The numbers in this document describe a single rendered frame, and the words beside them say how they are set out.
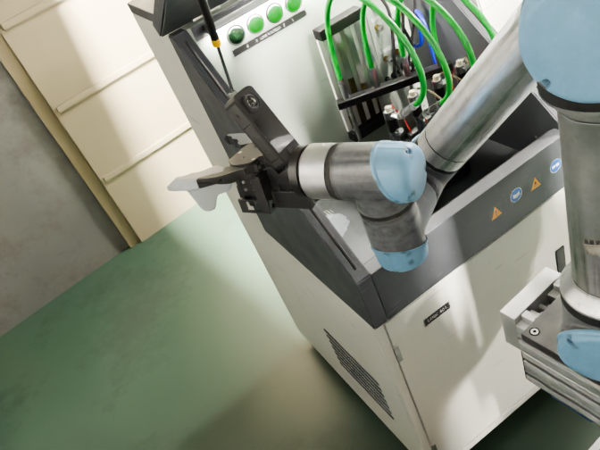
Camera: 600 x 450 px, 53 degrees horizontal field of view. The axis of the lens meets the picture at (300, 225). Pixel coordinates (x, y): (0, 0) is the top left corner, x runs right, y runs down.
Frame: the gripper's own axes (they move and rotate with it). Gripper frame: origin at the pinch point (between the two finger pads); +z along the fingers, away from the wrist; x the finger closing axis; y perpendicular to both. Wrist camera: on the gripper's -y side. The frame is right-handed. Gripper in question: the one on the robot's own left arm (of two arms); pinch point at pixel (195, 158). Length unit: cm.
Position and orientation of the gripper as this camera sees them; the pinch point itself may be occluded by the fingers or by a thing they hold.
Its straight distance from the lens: 92.8
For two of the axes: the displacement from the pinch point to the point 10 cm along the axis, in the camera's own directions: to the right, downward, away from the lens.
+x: 4.7, -5.7, 6.7
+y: 2.7, 8.2, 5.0
